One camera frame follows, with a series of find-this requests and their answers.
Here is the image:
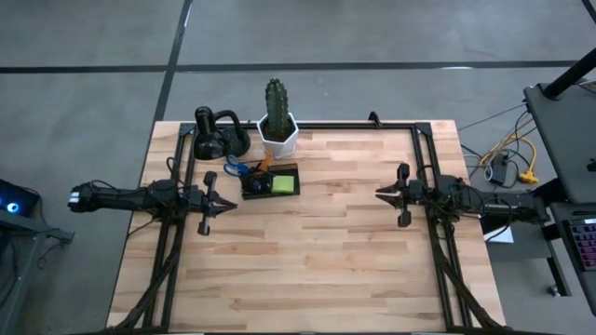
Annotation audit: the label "blue lit device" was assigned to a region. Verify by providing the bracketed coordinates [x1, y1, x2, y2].
[0, 178, 42, 219]

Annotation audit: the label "white hexagonal plant pot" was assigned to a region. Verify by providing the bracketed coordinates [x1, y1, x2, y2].
[256, 112, 300, 160]

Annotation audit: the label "black workstation stand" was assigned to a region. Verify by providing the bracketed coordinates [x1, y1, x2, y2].
[478, 46, 596, 318]

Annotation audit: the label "black power strip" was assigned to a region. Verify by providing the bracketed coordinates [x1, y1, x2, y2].
[483, 153, 511, 185]

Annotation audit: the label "white paper sheet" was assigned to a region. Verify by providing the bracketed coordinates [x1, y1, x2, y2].
[482, 218, 516, 245]

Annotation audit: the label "grey cart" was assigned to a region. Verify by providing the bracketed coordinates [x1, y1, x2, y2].
[0, 208, 76, 335]

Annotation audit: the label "green sticky note pad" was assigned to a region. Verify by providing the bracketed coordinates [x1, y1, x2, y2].
[271, 174, 296, 195]

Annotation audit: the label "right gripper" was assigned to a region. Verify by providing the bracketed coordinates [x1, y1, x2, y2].
[374, 162, 441, 229]

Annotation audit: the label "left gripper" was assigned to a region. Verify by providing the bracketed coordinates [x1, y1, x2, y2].
[187, 169, 239, 236]

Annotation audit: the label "yellow cable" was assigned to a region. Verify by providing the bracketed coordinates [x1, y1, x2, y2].
[479, 133, 542, 185]

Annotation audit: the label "black mesh desk organizer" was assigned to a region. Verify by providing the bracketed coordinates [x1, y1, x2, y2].
[239, 160, 302, 202]

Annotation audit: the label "black metal table frame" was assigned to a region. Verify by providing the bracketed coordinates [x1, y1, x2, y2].
[106, 121, 509, 334]

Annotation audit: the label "black tape dispenser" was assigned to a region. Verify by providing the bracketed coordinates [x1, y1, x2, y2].
[192, 105, 252, 161]

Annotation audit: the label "lit keyboard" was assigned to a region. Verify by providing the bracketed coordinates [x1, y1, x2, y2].
[567, 217, 596, 273]

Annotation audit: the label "green cactus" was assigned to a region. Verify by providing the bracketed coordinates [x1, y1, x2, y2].
[264, 76, 291, 141]

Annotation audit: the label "blue handled scissors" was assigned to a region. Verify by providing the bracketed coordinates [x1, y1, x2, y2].
[223, 154, 253, 179]

